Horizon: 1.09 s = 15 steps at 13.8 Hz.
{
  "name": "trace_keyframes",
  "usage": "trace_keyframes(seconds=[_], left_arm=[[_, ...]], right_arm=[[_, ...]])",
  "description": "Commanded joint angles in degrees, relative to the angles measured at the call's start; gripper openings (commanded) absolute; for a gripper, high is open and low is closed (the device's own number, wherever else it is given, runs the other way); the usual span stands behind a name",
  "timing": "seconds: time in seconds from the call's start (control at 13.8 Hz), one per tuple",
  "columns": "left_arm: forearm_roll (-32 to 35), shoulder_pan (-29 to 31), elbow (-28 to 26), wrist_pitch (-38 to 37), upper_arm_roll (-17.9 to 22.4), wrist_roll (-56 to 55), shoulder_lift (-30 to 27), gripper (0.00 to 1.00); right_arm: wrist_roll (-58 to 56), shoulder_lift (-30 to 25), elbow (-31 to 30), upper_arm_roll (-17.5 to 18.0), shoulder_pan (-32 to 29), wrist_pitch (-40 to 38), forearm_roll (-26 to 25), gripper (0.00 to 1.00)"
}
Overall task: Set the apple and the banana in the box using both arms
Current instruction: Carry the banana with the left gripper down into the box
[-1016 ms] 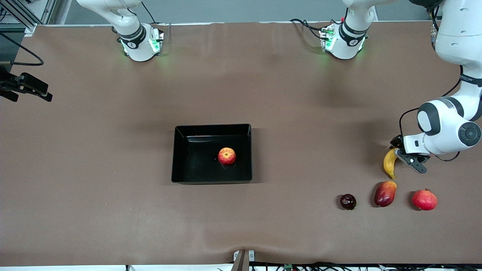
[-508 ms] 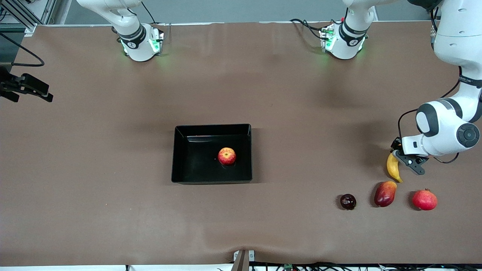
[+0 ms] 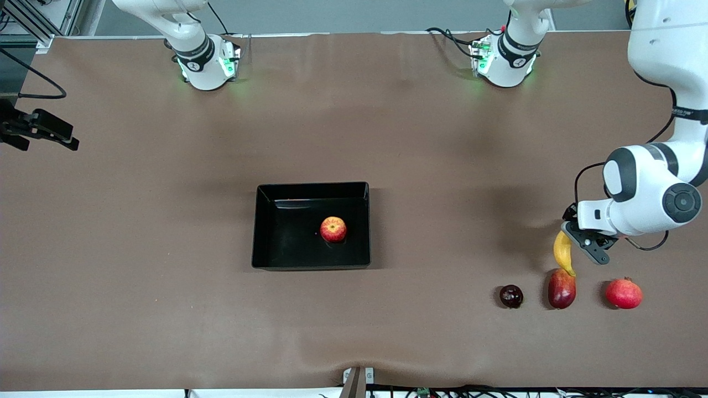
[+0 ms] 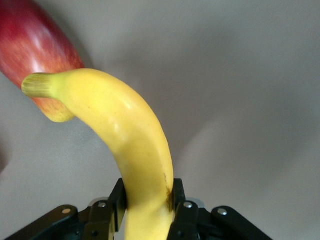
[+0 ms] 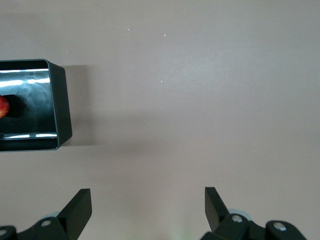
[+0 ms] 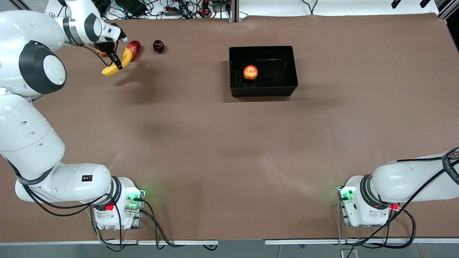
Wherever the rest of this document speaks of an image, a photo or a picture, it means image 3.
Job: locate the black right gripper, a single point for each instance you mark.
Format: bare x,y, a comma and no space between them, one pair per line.
12,124

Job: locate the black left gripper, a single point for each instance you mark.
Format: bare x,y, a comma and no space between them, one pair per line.
569,213

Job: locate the yellow banana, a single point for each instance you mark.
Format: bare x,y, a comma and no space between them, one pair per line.
563,254

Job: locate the red yellow apple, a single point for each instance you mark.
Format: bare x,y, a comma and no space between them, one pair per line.
333,229

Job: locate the black plastic box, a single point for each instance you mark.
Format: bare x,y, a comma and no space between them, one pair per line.
287,243

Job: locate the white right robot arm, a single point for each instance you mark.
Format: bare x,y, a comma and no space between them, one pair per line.
207,69

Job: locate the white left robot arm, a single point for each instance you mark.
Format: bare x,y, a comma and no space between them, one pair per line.
647,188

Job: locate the red orange mango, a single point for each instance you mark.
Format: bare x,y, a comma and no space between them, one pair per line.
561,290

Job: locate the red pomegranate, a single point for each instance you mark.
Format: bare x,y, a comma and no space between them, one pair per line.
624,294

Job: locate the dark purple plum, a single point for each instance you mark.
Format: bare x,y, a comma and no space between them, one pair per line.
511,297

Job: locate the brown table mat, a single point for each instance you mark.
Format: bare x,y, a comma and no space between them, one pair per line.
166,221

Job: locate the small green circuit board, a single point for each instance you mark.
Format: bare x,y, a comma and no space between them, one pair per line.
423,392

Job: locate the silver aluminium frame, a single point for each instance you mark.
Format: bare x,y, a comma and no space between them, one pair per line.
38,30

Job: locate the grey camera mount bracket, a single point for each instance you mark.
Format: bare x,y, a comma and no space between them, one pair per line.
357,381

